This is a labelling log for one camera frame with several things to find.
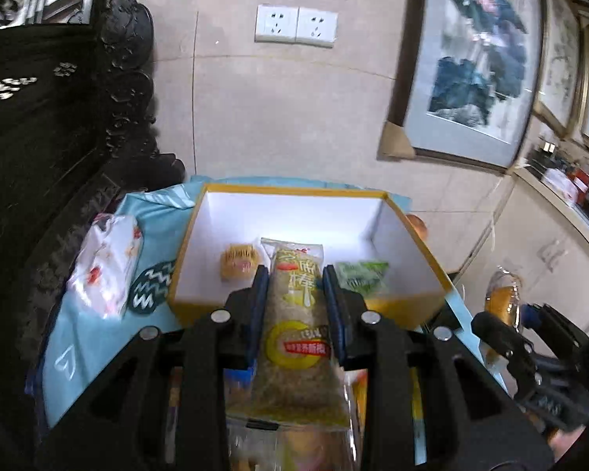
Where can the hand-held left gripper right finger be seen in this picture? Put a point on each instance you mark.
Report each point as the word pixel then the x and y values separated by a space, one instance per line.
pixel 331 304

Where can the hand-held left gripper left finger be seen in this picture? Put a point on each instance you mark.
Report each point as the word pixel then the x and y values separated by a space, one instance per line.
pixel 260 304

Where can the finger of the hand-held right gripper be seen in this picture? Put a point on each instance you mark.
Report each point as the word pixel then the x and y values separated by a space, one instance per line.
pixel 500 338
pixel 554 328

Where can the green snack packet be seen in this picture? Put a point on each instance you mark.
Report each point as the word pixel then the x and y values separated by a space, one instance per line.
pixel 361 277

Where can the small round yellow snack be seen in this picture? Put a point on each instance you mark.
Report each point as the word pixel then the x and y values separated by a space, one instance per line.
pixel 239 262

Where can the clear grain bar packet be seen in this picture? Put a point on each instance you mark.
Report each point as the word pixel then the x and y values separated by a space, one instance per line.
pixel 294 353

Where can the yellow cardboard box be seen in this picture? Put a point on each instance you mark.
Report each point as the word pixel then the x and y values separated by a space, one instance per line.
pixel 284 216

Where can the plastic bottle orange drink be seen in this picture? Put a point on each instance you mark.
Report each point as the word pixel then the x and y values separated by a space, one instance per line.
pixel 503 299

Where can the white cabinet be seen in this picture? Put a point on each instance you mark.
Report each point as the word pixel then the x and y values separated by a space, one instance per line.
pixel 545 255

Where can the red yellow apple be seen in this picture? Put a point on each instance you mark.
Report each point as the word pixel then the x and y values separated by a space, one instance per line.
pixel 418 228

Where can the clear plastic snack packet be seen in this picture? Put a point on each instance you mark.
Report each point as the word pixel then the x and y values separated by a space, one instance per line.
pixel 289 446

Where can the white red tissue pack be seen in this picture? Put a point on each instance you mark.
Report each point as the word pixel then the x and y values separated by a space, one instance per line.
pixel 103 265

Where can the light blue tablecloth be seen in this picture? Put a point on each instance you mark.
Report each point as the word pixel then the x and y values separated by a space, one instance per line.
pixel 78 343

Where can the dark carved wooden furniture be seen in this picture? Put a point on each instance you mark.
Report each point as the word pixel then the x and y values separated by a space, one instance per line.
pixel 39 157

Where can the grey framed landscape painting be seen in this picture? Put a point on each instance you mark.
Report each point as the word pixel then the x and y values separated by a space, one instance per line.
pixel 476 59

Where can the white wall socket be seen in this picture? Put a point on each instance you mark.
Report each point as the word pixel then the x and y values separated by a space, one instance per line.
pixel 275 23
pixel 316 28

